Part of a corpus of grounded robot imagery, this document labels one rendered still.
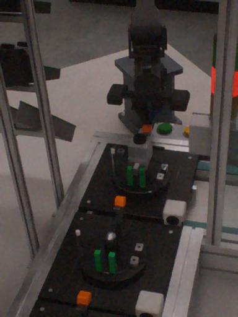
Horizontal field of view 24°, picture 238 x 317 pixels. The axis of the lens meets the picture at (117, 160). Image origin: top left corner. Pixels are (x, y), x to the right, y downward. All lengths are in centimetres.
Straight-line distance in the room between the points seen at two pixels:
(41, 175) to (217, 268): 57
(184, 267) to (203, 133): 29
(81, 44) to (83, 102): 225
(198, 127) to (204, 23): 324
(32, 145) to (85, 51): 234
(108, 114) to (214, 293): 73
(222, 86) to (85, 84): 101
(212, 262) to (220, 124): 36
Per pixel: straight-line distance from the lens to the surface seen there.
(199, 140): 106
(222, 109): 99
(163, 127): 149
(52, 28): 433
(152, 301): 107
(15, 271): 132
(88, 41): 408
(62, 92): 189
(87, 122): 173
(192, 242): 121
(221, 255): 122
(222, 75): 95
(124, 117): 170
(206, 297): 124
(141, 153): 125
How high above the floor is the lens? 185
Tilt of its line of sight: 39 degrees down
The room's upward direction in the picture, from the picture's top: 4 degrees counter-clockwise
